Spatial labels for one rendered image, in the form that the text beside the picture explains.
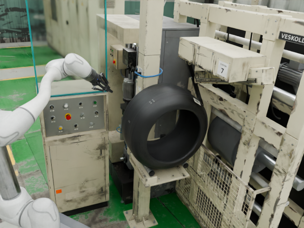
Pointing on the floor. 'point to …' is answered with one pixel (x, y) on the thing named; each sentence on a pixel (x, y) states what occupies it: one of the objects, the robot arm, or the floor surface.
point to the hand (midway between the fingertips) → (108, 89)
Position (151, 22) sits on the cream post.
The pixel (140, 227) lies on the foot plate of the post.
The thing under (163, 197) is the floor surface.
